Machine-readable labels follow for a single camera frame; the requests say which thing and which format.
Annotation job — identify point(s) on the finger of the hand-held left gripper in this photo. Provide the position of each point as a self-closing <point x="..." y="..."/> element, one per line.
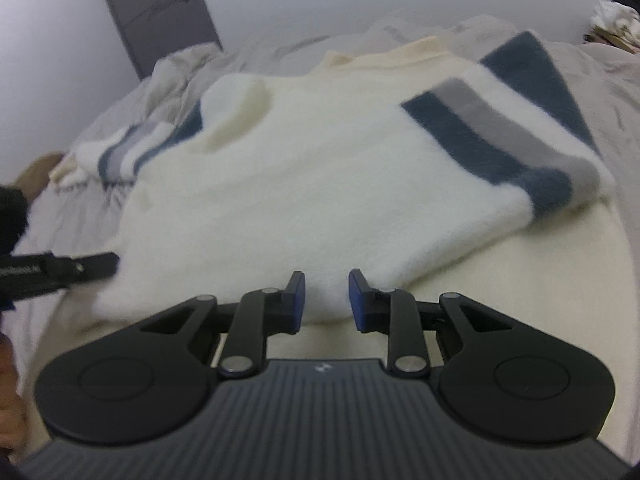
<point x="97" y="265"/>

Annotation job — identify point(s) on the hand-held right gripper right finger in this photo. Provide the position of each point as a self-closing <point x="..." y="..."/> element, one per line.
<point x="356" y="300"/>

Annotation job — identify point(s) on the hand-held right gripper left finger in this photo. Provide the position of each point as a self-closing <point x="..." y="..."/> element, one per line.
<point x="298" y="300"/>

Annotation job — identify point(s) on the cream sweater with blue stripes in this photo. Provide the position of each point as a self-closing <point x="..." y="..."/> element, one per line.
<point x="325" y="170"/>

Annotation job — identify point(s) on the white clothes pile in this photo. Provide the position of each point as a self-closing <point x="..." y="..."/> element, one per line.
<point x="617" y="20"/>

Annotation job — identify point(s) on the person's left hand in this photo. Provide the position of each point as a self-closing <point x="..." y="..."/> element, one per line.
<point x="10" y="400"/>

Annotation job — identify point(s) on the grey door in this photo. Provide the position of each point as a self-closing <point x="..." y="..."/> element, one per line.
<point x="160" y="20"/>

